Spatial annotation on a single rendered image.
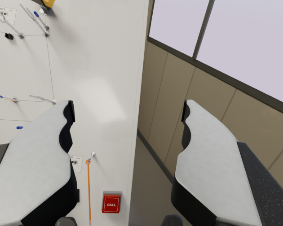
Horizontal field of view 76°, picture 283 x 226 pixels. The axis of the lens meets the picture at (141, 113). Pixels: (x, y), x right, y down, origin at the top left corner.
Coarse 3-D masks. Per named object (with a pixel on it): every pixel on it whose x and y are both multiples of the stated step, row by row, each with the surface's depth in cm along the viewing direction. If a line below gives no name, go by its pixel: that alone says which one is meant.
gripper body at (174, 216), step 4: (168, 216) 5; (172, 216) 5; (176, 216) 5; (60, 220) 5; (64, 220) 5; (68, 220) 5; (72, 220) 5; (164, 220) 5; (168, 220) 5; (172, 220) 5; (176, 220) 5; (180, 220) 5; (56, 224) 5; (60, 224) 5; (64, 224) 5; (68, 224) 5; (72, 224) 5; (76, 224) 5; (164, 224) 5; (168, 224) 5; (172, 224) 5; (176, 224) 5; (180, 224) 5
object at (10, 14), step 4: (0, 8) 55; (4, 8) 55; (8, 8) 55; (12, 8) 55; (0, 12) 55; (4, 12) 55; (8, 12) 55; (12, 12) 55; (0, 16) 55; (4, 16) 55; (8, 16) 55; (12, 16) 55; (8, 20) 55; (12, 20) 55
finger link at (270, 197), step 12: (240, 144) 8; (252, 156) 8; (252, 168) 7; (264, 168) 7; (252, 180) 7; (264, 180) 7; (252, 192) 6; (264, 192) 6; (276, 192) 6; (264, 204) 6; (276, 204) 6; (264, 216) 5; (276, 216) 5
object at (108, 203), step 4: (104, 196) 53; (108, 196) 53; (112, 196) 54; (116, 196) 54; (104, 200) 53; (108, 200) 53; (112, 200) 54; (116, 200) 54; (104, 204) 53; (108, 204) 53; (112, 204) 54; (116, 204) 54; (104, 208) 53; (108, 208) 53; (112, 208) 53; (116, 208) 54; (104, 212) 53; (108, 212) 53; (112, 212) 53; (116, 212) 54
